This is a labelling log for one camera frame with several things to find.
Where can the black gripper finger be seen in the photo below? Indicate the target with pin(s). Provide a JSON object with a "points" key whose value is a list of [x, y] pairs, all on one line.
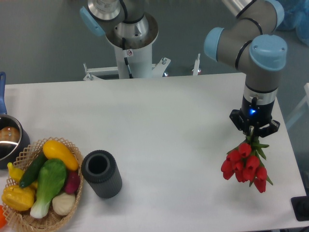
{"points": [[266, 130], [241, 122]]}

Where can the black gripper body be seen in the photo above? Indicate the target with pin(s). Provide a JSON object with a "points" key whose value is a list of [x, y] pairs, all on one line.
{"points": [[251, 115]]}

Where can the red tulip bouquet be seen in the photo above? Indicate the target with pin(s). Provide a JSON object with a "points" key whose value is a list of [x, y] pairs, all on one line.
{"points": [[244, 162]]}

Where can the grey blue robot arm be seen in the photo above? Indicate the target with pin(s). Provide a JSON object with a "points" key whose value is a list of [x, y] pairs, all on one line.
{"points": [[250, 47]]}

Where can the dark grey ribbed vase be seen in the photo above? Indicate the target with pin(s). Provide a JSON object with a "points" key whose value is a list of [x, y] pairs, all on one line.
{"points": [[100, 170]]}

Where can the black device at table edge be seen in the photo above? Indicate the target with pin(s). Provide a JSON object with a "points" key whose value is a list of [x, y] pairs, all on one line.
{"points": [[301, 207]]}

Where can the blue plastic bag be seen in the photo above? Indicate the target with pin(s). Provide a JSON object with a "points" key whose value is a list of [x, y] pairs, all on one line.
{"points": [[296, 17]]}

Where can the purple red radish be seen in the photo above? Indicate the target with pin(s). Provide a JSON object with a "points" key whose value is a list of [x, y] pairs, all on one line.
{"points": [[72, 183]]}

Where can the yellow squash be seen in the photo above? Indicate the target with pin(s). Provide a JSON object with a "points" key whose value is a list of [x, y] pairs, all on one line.
{"points": [[53, 149]]}

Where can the green bok choy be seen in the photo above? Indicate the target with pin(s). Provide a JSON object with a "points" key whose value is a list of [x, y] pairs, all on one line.
{"points": [[51, 180]]}

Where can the cream white garlic bulb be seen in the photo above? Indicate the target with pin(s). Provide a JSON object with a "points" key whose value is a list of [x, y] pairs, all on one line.
{"points": [[63, 203]]}

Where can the woven wicker basket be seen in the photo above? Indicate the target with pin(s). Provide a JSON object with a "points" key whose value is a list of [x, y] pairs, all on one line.
{"points": [[20, 221]]}

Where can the green cucumber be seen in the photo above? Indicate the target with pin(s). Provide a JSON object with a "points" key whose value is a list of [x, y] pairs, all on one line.
{"points": [[32, 172]]}

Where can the small yellow banana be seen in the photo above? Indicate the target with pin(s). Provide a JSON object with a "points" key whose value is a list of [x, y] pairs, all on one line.
{"points": [[18, 175]]}

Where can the yellow corn cob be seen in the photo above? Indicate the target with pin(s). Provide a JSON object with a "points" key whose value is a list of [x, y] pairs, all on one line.
{"points": [[20, 199]]}

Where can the orange fruit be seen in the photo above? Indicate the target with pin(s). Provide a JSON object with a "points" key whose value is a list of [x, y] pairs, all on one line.
{"points": [[2, 217]]}

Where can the white frame at right edge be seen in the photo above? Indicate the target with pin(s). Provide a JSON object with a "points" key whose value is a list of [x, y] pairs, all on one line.
{"points": [[299, 110]]}

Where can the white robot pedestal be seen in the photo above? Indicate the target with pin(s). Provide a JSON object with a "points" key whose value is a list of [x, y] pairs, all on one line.
{"points": [[133, 48]]}

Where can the dark pot with blue handle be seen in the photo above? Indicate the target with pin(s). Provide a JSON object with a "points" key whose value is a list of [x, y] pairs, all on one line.
{"points": [[13, 137]]}

